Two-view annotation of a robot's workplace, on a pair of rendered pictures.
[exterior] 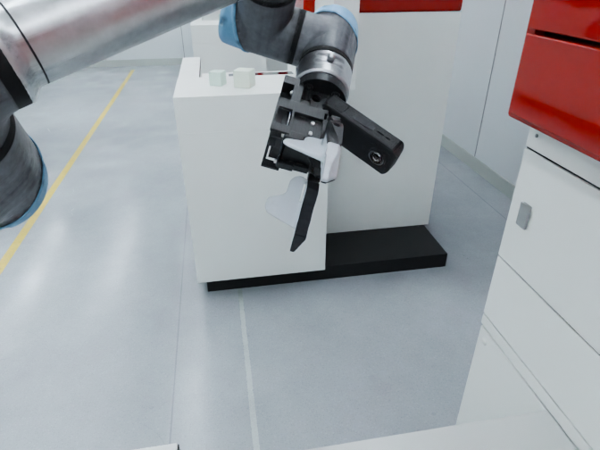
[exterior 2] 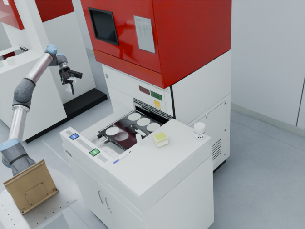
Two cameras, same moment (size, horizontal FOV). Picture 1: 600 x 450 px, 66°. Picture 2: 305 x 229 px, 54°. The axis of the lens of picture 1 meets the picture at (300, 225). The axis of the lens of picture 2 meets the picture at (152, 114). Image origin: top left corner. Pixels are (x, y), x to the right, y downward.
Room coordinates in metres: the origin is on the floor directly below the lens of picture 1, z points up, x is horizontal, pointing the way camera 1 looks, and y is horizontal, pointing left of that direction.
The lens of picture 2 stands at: (-1.60, 0.45, 2.23)
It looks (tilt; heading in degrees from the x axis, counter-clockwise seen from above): 35 degrees down; 332
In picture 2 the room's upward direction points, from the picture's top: 9 degrees counter-clockwise
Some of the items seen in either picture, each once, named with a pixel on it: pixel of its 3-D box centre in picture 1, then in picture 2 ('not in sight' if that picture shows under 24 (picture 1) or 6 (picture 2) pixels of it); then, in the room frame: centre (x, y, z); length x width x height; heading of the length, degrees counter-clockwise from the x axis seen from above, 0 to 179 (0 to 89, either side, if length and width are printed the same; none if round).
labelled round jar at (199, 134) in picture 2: not in sight; (199, 131); (-0.42, -0.49, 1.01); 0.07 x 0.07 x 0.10
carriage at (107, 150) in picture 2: not in sight; (106, 152); (-0.02, 0.02, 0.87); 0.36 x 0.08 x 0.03; 10
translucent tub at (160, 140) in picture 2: not in sight; (160, 140); (-0.31, -0.26, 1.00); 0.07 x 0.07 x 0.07; 81
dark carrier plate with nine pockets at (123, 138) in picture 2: not in sight; (132, 129); (0.04, -0.24, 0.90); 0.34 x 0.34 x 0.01; 10
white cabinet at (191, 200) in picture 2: not in sight; (139, 187); (-0.06, -0.15, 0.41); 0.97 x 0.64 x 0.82; 10
